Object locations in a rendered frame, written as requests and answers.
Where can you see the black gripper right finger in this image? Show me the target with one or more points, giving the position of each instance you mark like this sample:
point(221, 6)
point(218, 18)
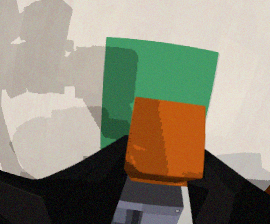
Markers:
point(223, 197)

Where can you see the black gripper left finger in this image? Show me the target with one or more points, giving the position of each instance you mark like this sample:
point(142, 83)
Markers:
point(84, 193)

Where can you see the orange block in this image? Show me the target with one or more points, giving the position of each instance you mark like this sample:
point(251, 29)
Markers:
point(167, 142)

